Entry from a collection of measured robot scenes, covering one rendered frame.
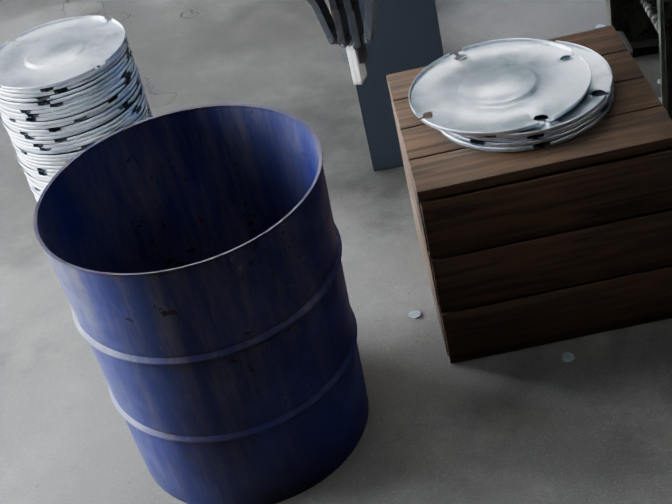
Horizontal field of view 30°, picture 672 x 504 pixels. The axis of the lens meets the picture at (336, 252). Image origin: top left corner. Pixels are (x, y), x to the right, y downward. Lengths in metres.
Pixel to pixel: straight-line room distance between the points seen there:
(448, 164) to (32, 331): 0.92
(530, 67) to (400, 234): 0.49
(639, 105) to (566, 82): 0.12
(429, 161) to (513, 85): 0.19
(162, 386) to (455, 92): 0.67
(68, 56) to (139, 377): 0.94
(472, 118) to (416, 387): 0.45
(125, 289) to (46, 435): 0.60
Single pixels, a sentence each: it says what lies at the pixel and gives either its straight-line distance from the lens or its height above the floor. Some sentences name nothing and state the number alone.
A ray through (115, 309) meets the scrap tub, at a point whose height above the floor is 0.41.
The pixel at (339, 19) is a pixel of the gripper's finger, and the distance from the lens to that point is 2.06.
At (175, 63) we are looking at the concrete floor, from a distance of 3.22.
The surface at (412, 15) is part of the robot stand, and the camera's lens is 2.42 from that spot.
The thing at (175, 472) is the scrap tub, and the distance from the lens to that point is 1.94.
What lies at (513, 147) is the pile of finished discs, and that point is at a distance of 1.94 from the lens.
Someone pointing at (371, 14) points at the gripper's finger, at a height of 0.52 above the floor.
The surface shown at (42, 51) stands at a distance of 2.61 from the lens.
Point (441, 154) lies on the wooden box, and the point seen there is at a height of 0.35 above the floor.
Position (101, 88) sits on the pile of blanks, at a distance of 2.50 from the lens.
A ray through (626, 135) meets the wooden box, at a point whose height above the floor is 0.35.
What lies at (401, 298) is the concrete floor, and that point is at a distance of 2.24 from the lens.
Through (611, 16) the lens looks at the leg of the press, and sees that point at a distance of 2.80.
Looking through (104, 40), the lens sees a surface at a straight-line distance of 2.59.
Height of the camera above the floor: 1.40
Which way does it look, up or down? 36 degrees down
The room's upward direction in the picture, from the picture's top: 14 degrees counter-clockwise
